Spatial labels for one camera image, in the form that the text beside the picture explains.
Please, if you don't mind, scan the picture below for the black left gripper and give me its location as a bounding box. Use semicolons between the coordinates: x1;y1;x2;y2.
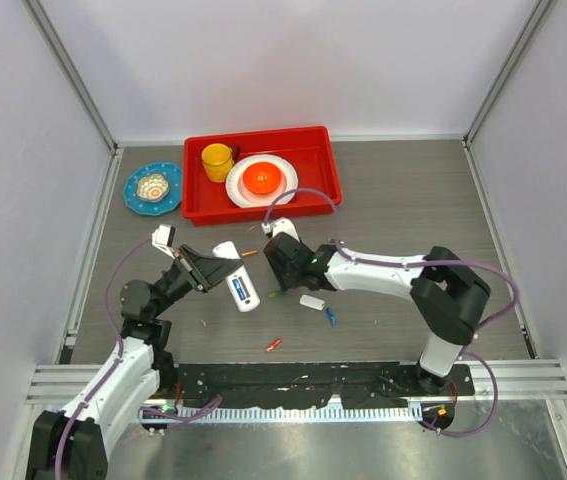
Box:
151;244;241;319

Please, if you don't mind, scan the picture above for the white battery cover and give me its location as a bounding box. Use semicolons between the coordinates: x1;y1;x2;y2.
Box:
299;294;326;311

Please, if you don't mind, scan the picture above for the white air conditioner remote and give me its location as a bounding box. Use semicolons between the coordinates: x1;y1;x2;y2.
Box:
212;241;260;313

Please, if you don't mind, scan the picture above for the blue battery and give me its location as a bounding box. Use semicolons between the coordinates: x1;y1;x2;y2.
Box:
232;278;248;301
325;308;337;326

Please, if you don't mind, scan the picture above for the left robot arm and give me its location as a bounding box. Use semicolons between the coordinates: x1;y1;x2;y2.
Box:
25;241;243;479

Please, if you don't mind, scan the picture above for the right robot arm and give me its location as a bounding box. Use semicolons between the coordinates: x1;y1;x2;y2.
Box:
264;232;491;395

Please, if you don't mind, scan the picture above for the orange battery left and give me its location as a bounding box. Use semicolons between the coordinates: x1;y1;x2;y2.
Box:
265;338;282;353

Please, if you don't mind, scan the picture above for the blue dotted plate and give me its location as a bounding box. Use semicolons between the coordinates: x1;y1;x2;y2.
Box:
123;161;183;217

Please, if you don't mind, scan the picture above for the white plate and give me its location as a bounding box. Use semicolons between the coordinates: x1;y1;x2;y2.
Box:
225;154;298;208

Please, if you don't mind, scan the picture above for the orange bowl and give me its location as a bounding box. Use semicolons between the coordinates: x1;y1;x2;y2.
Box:
242;161;283;195

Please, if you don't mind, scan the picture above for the small patterned bowl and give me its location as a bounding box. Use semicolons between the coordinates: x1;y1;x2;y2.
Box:
136;173;170;203

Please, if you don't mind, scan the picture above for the red plastic tray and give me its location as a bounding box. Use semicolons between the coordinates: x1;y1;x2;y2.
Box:
181;126;342;226

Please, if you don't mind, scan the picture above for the yellow mug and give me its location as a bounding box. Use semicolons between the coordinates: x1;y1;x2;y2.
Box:
201;143;241;183

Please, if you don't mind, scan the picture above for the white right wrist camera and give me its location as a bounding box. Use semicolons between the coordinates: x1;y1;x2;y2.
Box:
261;217;300;242

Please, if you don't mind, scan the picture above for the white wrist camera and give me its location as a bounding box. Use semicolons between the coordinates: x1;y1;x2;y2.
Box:
261;217;300;242
151;224;176;260

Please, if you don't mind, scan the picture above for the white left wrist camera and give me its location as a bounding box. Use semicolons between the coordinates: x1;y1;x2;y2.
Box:
151;224;176;260

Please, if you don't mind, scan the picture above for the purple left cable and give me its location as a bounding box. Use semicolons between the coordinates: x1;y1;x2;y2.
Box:
51;238;224;480

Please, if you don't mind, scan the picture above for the purple cable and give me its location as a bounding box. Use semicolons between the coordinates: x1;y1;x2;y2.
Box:
51;238;224;480
264;187;522;440

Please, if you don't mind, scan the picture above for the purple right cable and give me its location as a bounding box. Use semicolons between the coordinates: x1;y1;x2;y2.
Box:
264;187;522;440

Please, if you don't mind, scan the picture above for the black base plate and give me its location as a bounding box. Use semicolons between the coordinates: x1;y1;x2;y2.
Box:
118;360;475;409

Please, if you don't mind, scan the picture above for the white cable duct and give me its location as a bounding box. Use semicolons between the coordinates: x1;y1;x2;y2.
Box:
137;404;424;425

